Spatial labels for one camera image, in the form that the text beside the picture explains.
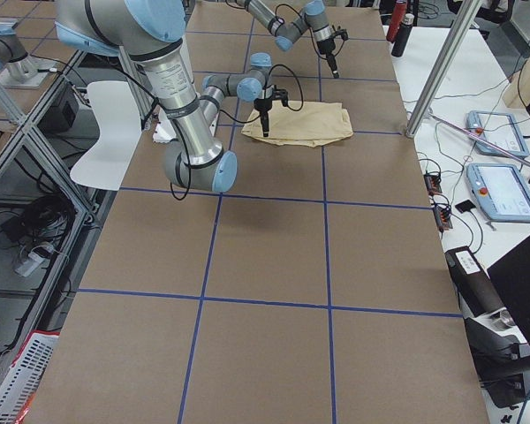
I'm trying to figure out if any near blue teach pendant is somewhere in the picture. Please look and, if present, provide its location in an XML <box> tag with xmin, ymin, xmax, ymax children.
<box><xmin>466</xmin><ymin>163</ymin><xmax>530</xmax><ymax>223</ymax></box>

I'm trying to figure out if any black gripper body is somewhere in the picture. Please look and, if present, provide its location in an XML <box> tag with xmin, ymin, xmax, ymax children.
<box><xmin>254</xmin><ymin>87</ymin><xmax>289</xmax><ymax>110</ymax></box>
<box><xmin>315</xmin><ymin>26</ymin><xmax>348</xmax><ymax>57</ymax></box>

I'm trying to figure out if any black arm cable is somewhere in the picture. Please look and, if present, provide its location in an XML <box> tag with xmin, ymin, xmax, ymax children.
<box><xmin>170</xmin><ymin>64</ymin><xmax>305</xmax><ymax>201</ymax></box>

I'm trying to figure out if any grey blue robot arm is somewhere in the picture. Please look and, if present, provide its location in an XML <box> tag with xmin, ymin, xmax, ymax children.
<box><xmin>231</xmin><ymin>0</ymin><xmax>349</xmax><ymax>79</ymax></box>
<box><xmin>56</xmin><ymin>1</ymin><xmax>288</xmax><ymax>193</ymax></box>

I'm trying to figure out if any cream long-sleeve printed shirt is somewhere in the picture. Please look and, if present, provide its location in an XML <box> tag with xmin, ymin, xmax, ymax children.
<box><xmin>241</xmin><ymin>101</ymin><xmax>353</xmax><ymax>148</ymax></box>

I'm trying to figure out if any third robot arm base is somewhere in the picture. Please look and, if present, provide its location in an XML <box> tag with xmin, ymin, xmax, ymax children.
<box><xmin>0</xmin><ymin>26</ymin><xmax>58</xmax><ymax>88</ymax></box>

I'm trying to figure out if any white perforated plastic basket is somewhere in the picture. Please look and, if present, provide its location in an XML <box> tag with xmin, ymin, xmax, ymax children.
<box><xmin>0</xmin><ymin>330</ymin><xmax>59</xmax><ymax>423</ymax></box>

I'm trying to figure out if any black monitor screen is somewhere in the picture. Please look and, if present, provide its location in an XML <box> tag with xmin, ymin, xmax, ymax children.
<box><xmin>488</xmin><ymin>236</ymin><xmax>530</xmax><ymax>344</ymax></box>

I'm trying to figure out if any black water bottle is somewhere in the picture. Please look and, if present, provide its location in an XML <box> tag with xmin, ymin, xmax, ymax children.
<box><xmin>390</xmin><ymin>13</ymin><xmax>414</xmax><ymax>57</ymax></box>

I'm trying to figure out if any red cylinder bottle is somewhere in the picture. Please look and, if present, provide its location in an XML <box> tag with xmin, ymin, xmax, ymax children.
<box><xmin>386</xmin><ymin>0</ymin><xmax>408</xmax><ymax>42</ymax></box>

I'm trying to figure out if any blue teach pendant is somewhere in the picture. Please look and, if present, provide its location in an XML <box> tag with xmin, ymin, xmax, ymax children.
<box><xmin>466</xmin><ymin>163</ymin><xmax>530</xmax><ymax>223</ymax></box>
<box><xmin>466</xmin><ymin>110</ymin><xmax>530</xmax><ymax>158</ymax></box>

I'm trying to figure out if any black power adapter box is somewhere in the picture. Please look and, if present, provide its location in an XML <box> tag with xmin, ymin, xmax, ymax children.
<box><xmin>444</xmin><ymin>246</ymin><xmax>504</xmax><ymax>316</ymax></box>

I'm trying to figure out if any white plastic chair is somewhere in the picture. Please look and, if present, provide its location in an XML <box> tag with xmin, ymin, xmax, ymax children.
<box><xmin>70</xmin><ymin>80</ymin><xmax>142</xmax><ymax>191</ymax></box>

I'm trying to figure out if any reach grabber stick tool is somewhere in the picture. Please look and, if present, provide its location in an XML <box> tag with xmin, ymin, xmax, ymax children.
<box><xmin>430</xmin><ymin>112</ymin><xmax>530</xmax><ymax>171</ymax></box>

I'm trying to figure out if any far blue teach pendant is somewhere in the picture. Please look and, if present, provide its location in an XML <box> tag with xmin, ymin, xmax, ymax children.
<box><xmin>466</xmin><ymin>110</ymin><xmax>530</xmax><ymax>158</ymax></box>

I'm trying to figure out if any aluminium frame post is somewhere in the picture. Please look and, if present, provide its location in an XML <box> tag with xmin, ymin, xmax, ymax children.
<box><xmin>405</xmin><ymin>0</ymin><xmax>481</xmax><ymax>138</ymax></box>

